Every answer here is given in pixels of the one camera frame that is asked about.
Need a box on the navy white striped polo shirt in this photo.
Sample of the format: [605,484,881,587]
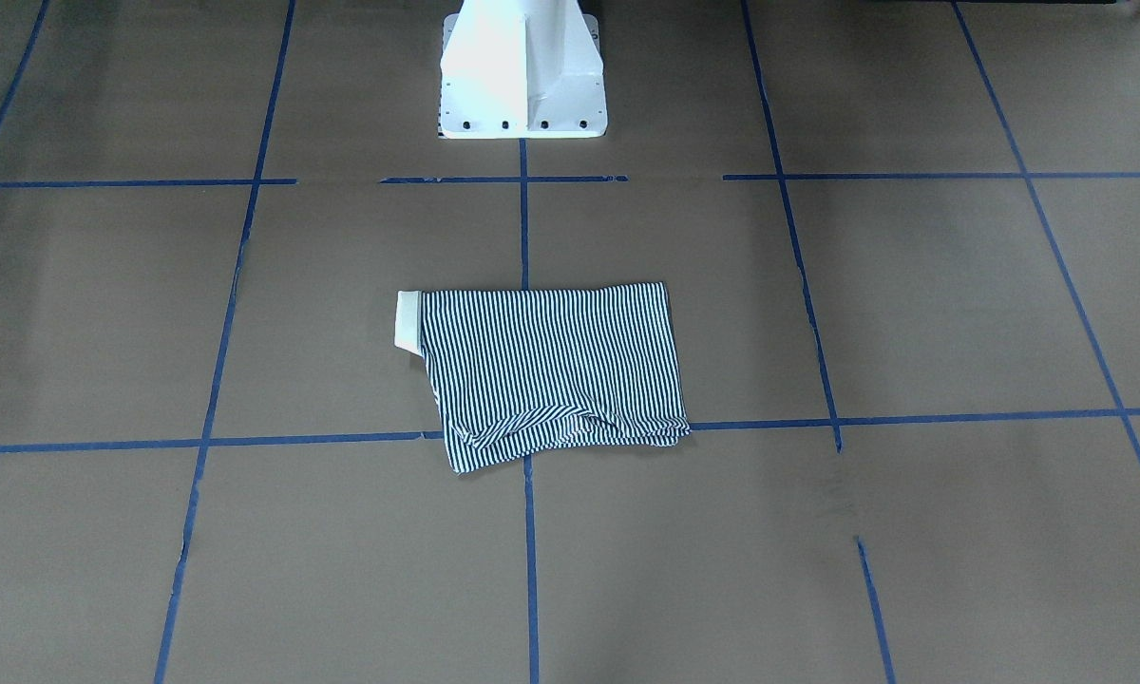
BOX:
[393,282,692,475]

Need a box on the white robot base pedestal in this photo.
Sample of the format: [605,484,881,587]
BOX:
[437,1,609,140]

